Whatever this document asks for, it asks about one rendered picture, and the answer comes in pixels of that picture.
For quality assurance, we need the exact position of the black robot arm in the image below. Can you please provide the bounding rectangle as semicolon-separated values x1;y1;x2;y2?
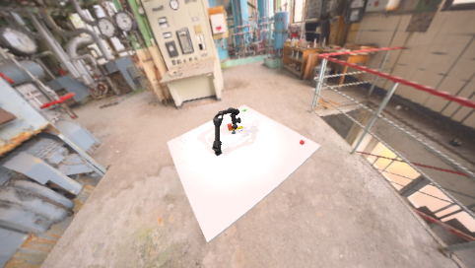
212;107;241;157

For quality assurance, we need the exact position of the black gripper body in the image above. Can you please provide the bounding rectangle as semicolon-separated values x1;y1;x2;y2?
232;118;238;129

